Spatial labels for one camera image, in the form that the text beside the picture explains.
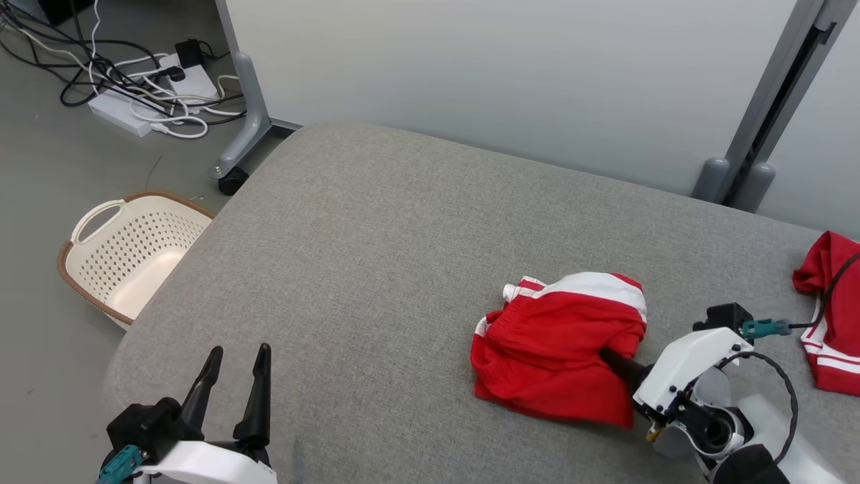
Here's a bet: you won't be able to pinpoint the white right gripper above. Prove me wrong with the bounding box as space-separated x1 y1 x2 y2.
600 327 755 431

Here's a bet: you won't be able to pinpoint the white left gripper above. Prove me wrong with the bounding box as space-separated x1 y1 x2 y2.
138 343 280 484

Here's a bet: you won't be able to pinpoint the red shorts with white stripes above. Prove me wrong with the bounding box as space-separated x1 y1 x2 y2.
470 271 649 430

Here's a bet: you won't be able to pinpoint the red jersey with white cuffs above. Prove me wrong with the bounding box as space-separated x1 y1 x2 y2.
793 231 860 397

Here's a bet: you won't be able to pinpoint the cream perforated laundry basket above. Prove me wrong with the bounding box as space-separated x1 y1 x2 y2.
57 190 217 331

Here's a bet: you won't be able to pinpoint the black caster wheel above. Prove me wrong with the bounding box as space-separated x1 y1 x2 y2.
218 167 249 197

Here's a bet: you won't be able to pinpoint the grey partition leg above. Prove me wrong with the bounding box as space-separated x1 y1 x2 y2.
210 0 303 179

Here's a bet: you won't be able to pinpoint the white power strip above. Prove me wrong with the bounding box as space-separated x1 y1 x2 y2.
87 87 165 138

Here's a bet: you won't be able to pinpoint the black power adapter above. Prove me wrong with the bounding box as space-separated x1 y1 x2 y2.
173 39 206 68

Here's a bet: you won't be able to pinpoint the teal left camera connector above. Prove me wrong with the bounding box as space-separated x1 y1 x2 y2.
96 444 145 484

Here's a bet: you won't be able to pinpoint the teal camera connector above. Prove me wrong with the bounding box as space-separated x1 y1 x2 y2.
741 318 793 340
96 444 145 484

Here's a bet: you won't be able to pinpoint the teal right camera connector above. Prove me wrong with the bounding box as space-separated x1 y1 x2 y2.
741 318 793 340

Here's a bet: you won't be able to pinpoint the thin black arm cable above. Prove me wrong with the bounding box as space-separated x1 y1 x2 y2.
716 350 800 465

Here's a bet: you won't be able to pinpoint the black right camera cable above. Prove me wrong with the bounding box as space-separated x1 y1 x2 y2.
787 252 860 331

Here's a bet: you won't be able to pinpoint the grey partition post with feet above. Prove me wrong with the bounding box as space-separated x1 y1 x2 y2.
692 0 860 214

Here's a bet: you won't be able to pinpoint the black floor cable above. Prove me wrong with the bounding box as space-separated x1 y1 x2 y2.
0 13 169 108

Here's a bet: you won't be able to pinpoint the thin white cable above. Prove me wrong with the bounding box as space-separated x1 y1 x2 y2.
89 0 103 68

